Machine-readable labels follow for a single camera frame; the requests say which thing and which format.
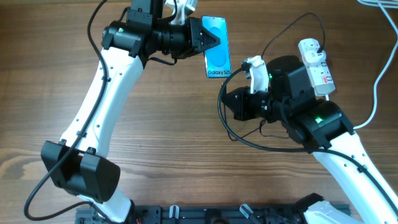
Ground blue screen smartphone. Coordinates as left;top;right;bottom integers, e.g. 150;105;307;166
201;16;231;78

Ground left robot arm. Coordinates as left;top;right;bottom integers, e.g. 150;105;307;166
41;1;220;223

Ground white power strip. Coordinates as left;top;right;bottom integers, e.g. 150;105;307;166
298;39;336;98

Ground white power strip cord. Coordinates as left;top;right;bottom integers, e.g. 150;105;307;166
325;2;398;130

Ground white cables at corner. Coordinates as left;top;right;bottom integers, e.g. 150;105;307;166
356;0;398;9

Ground white charger adapter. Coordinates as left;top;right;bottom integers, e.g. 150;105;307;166
302;49;326;67

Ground black charging cable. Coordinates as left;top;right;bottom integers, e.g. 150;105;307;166
223;12;326;141

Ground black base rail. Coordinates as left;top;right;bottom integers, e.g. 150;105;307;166
75;203;352;224

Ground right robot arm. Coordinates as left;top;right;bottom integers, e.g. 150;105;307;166
217;55;397;223

